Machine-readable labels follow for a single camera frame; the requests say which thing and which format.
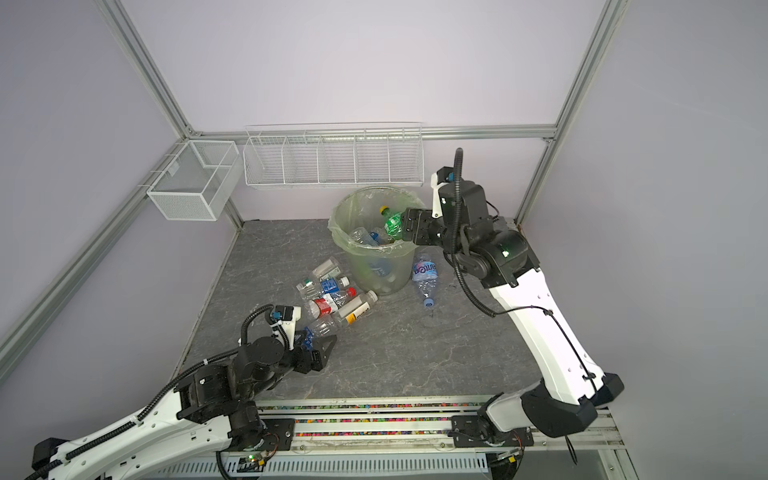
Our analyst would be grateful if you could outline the clear bottle blue pink label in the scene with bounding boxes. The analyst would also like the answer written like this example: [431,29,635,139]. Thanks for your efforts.
[412,252,438,308]

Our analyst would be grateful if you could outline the long white wire shelf basket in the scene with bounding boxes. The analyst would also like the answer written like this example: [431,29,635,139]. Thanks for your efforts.
[243,122,424,189]

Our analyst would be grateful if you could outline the green crushed plastic bottle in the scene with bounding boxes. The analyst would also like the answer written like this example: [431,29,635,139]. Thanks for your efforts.
[380,205,403,241]

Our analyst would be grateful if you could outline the blue label bottle back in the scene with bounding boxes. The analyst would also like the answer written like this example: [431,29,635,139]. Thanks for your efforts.
[296,276,350,299]

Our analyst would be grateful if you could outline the red label clear bottle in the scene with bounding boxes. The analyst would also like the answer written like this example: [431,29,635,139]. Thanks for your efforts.
[308,287,357,319]

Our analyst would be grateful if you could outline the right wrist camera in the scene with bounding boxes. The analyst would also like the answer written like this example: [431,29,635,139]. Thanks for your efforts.
[430,166,460,223]

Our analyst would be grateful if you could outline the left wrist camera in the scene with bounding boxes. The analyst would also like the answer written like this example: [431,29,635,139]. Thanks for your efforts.
[267,305,302,351]

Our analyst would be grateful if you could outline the blue label bottle white cap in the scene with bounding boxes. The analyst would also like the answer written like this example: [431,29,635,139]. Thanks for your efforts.
[349,227,391,247]

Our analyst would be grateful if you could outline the small white mesh basket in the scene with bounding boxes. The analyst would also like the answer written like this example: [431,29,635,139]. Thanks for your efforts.
[148,140,244,222]

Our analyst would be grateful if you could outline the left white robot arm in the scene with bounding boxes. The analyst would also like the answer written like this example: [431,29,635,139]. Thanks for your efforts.
[30,304,337,479]

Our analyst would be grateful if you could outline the green lined mesh waste bin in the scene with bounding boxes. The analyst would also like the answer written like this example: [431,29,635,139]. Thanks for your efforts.
[328,186,424,296]

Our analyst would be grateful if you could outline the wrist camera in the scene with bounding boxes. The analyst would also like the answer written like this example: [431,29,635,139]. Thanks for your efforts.
[430,166,460,223]
[267,305,302,351]

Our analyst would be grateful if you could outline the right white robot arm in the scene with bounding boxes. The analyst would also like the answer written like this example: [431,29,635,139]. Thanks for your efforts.
[401,148,625,446]

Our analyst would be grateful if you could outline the clear square bottle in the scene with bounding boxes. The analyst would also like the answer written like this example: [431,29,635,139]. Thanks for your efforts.
[312,257,341,280]

